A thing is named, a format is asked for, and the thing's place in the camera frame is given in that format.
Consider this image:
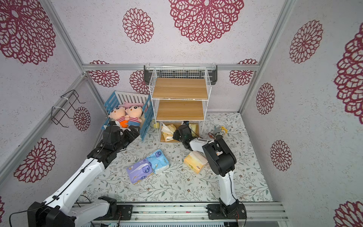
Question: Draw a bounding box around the grey plush toy with scissors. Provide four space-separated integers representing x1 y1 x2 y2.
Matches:
208 126 228 139

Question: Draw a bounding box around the blue white toy crib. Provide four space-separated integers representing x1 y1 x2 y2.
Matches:
102 91 154 140

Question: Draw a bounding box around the light blue tissue pack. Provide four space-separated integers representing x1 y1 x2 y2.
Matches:
147 149 170 175

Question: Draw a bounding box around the beige tissue pack bottom shelf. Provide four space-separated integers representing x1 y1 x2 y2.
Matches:
161 123 176 142

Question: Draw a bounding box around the yellow tissue pack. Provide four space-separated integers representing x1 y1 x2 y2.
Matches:
183 151 208 174

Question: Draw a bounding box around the plush doll orange outfit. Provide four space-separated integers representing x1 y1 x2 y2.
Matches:
109 107 130 128

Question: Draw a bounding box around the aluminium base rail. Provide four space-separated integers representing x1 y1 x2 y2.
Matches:
49 201 290 227

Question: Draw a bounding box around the purple tissue pack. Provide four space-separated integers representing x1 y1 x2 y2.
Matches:
126 159 154 184

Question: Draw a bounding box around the black wire wall rack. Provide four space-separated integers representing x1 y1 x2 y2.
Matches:
50 89 85 128

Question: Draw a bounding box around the plush doll pink hat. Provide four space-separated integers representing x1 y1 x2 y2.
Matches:
119 103 143 127

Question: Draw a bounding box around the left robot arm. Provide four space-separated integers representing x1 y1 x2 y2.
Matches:
27 125 140 227

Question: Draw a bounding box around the dark grey wall shelf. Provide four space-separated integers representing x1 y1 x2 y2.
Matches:
143 65 218 85

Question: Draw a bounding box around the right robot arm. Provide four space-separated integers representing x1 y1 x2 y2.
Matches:
173 124 247 221

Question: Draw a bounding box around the white wire three-tier shelf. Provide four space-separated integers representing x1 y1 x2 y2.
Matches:
149 73 212 143

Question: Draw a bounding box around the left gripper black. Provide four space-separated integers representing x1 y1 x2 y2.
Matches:
114 125 140 153

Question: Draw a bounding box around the green tissue pack bottom shelf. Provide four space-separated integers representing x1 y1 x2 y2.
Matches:
189 124 197 137

